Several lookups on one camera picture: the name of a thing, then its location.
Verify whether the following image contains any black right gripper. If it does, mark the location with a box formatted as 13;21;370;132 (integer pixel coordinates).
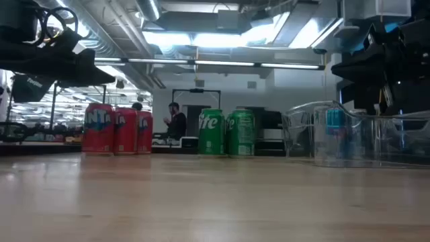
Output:
331;18;430;116

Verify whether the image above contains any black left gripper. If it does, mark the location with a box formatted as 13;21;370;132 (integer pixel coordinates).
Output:
0;28;116;87

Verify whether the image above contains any orange Fanta soda can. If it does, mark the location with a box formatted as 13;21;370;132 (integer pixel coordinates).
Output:
136;110;154;155
81;102;116;156
113;107;138;155

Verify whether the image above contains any green Sprite soda can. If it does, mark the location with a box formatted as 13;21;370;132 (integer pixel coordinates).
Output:
224;109;257;157
198;108;226;157

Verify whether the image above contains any black light stand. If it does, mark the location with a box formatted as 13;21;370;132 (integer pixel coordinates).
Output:
49;82;58;132

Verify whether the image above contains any black photo softbox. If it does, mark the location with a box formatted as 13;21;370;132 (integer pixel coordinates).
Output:
11;73;56;104

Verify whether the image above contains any clear plastic bin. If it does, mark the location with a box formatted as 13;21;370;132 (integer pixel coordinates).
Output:
282;99;430;169

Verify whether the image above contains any black equipment cabinet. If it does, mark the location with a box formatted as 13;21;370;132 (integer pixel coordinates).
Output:
254;109;286;157

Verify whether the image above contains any white background table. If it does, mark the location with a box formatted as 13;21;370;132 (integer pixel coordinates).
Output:
151;136;200;149

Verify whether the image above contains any bright ceiling light panel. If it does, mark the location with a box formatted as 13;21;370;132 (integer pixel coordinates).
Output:
142;13;292;48

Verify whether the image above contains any long ceiling tube light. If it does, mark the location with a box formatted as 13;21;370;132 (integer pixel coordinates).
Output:
94;56;326;71

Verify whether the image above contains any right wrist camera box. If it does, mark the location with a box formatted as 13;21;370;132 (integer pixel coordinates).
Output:
361;22;388;52

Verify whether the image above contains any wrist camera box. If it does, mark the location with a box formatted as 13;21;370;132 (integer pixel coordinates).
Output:
0;0;38;43
361;22;388;52

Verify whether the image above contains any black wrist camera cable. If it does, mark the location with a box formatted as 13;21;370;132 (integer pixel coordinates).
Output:
33;5;80;46

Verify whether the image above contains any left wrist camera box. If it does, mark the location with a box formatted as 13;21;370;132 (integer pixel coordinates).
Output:
0;0;38;43

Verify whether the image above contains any silver ceiling air duct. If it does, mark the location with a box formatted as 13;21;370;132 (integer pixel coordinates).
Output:
136;0;162;22

